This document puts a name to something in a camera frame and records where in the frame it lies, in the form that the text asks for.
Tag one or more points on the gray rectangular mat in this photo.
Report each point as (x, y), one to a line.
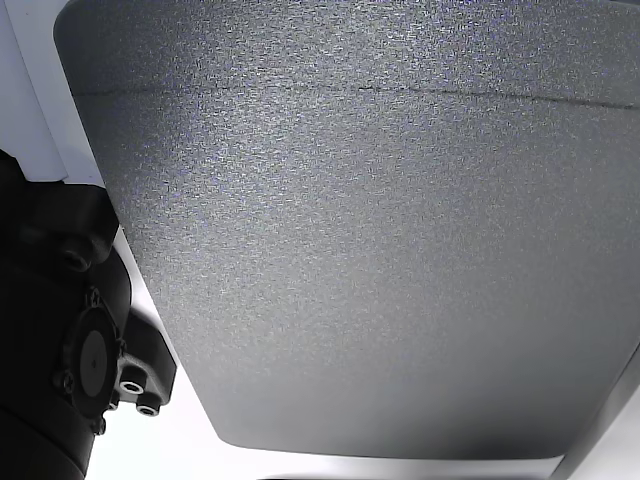
(350, 250)

